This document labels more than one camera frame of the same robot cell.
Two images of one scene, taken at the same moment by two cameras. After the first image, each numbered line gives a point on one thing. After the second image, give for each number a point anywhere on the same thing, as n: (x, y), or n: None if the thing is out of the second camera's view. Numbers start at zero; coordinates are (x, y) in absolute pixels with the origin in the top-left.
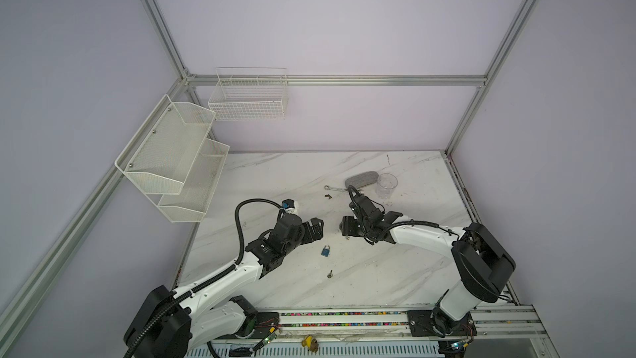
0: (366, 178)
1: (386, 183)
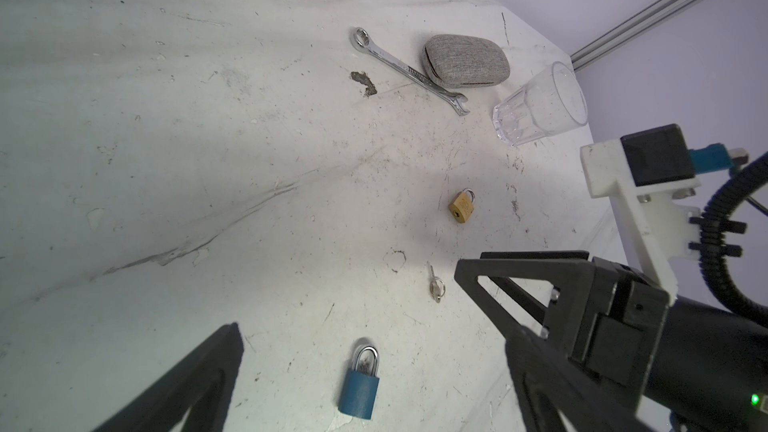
0: (459, 61)
1: (551, 102)
